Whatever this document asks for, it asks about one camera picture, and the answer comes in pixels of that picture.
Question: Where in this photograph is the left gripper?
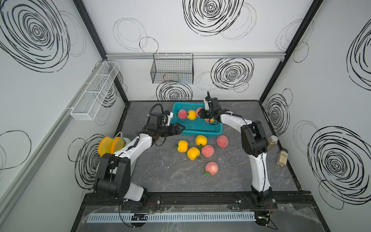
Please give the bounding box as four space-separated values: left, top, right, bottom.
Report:
157 123 185 137

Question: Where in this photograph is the pink peach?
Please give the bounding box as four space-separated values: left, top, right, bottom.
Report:
203 161 219 176
177 109 187 119
216 135 229 148
196 107 203 117
201 145 214 158

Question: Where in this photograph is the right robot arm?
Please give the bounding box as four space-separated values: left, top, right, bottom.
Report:
199 96 273 208

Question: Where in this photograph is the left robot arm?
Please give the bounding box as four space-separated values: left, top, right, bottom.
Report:
93 111 186 202

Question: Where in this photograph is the teal plastic basket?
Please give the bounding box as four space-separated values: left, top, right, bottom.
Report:
171 102 223 137

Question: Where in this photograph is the yellow peach top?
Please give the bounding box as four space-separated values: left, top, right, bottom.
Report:
195 135 207 149

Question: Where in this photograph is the mint green toaster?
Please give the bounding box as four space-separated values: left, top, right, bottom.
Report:
115 137 138 176

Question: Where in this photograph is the pink peach bottom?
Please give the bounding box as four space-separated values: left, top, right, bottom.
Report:
203 161 219 176

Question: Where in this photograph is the right yellow toast slice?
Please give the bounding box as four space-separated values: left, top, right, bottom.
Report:
111 137 126 154

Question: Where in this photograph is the yellow toast slice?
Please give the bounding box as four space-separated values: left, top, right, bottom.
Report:
98 137 114 157
111 137 126 154

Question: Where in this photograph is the brown spice jar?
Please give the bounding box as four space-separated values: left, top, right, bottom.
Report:
267 135 278 150

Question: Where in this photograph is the left yellow toast slice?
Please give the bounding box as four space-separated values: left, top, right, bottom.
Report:
98 137 114 157

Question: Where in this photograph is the beige spice jar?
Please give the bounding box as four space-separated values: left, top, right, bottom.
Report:
276 149 288 167

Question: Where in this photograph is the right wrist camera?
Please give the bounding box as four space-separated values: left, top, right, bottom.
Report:
204 97 210 111

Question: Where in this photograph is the black wire wall basket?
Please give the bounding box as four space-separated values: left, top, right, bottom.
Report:
150 53 194 85

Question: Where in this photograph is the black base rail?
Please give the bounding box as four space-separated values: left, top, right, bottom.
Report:
80 191 314 211

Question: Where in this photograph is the white mesh wall shelf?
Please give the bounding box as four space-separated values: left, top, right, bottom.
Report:
70 61 120 121

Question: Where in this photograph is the white slotted cable duct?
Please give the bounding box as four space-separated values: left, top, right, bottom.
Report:
86 212 257 223

